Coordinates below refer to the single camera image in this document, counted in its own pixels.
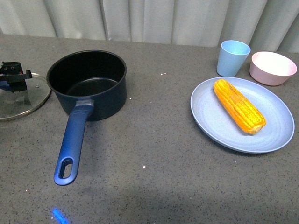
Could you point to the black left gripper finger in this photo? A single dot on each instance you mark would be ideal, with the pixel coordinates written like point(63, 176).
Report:
point(12, 77)

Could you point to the glass lid with blue knob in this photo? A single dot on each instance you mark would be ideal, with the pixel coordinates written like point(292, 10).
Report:
point(14, 105)

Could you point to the yellow corn cob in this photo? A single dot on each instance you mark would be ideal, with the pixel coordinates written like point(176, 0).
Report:
point(242, 111)

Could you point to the dark blue saucepan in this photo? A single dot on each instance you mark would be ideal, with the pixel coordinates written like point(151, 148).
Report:
point(90, 85)

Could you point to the light blue plate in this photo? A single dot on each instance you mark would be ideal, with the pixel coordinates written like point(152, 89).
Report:
point(215, 121)

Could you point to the light blue cup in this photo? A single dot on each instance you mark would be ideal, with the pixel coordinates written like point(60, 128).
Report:
point(231, 57)

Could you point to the pink bowl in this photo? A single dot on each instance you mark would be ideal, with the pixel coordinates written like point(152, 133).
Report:
point(271, 68)

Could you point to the white curtain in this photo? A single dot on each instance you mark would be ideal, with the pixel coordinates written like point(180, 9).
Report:
point(262, 24)

